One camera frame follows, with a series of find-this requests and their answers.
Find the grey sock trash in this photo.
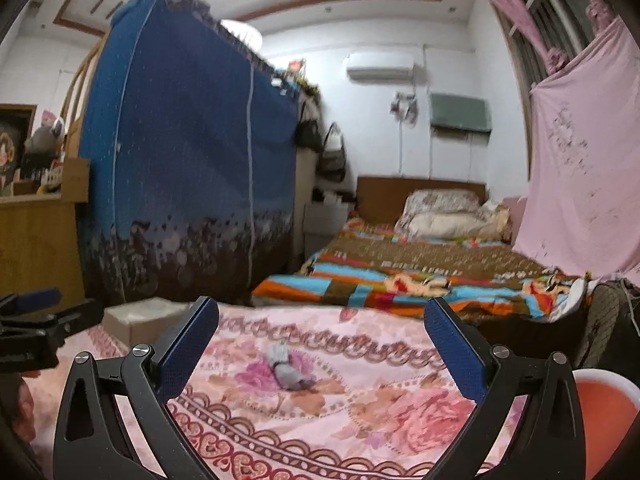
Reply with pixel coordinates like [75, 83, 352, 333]
[266, 341, 314, 391]

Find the person's left hand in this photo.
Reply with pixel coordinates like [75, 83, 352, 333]
[1, 374, 37, 443]

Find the wooden desk cabinet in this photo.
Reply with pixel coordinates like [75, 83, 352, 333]
[0, 158, 89, 307]

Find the red bin with white rim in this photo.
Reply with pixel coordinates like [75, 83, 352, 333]
[573, 368, 639, 479]

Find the grey tissue box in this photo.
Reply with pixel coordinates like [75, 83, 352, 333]
[102, 297, 191, 349]

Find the grey knitted chair cover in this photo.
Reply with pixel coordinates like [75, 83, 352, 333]
[574, 278, 639, 384]

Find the grey plush toy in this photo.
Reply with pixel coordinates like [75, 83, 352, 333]
[25, 118, 65, 156]

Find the pink floral bed blanket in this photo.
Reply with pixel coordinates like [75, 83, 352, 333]
[22, 301, 528, 480]

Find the framed cartoon picture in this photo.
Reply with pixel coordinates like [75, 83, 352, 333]
[0, 104, 37, 194]

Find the blue fabric wardrobe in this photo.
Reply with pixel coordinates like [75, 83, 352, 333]
[76, 0, 300, 306]

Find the pink sheet over window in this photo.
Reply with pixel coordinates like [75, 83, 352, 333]
[515, 18, 639, 283]

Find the colourful striped bed blanket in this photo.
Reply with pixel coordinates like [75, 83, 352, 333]
[252, 218, 596, 323]

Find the floral pillow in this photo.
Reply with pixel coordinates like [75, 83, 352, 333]
[402, 188, 480, 216]

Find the wooden bed headboard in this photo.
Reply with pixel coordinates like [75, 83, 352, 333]
[356, 176, 488, 224]

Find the white drawer nightstand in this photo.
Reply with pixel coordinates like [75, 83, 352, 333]
[303, 202, 354, 259]

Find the black hanging bag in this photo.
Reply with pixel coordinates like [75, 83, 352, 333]
[294, 101, 323, 154]

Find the grey hanging handbag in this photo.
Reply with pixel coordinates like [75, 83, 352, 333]
[316, 122, 347, 183]

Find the green covered wall box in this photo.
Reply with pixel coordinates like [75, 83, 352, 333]
[430, 93, 492, 134]

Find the wall socket with plugs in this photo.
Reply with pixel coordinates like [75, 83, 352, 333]
[390, 92, 419, 126]

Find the white wall air conditioner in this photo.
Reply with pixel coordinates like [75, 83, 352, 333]
[345, 51, 414, 81]

